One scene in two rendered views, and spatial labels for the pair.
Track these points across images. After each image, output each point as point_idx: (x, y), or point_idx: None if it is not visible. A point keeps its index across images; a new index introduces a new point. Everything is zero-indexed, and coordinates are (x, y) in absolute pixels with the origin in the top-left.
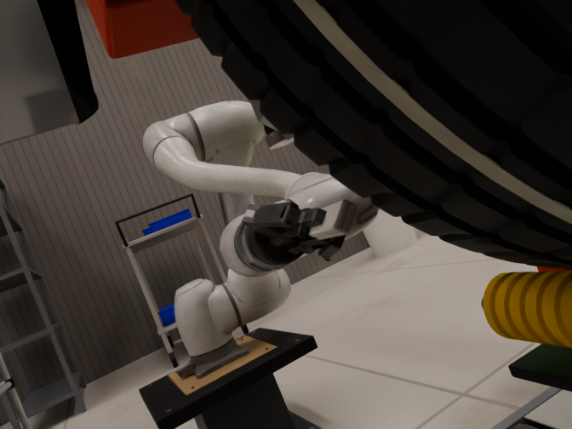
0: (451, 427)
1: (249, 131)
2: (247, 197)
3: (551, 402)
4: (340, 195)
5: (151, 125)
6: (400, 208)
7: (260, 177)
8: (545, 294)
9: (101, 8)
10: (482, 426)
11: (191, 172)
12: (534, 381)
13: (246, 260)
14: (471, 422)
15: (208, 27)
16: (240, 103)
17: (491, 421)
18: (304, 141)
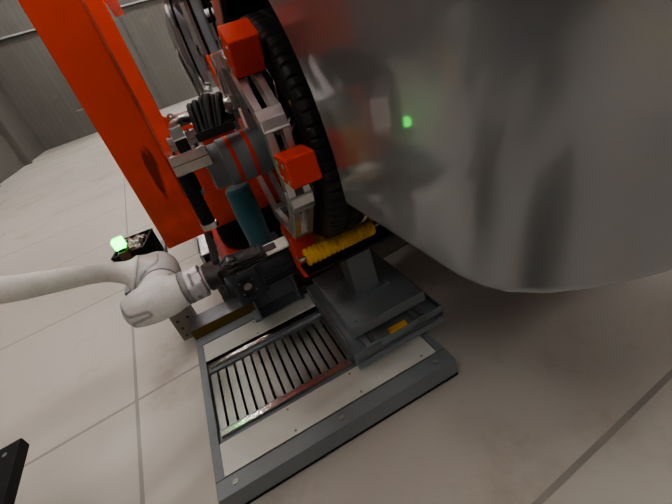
0: (159, 410)
1: None
2: None
3: (207, 350)
4: (174, 260)
5: None
6: (342, 222)
7: (87, 270)
8: (323, 246)
9: (318, 177)
10: (175, 394)
11: (7, 285)
12: (316, 274)
13: (200, 294)
14: (166, 399)
15: (339, 185)
16: None
17: (176, 389)
18: (340, 209)
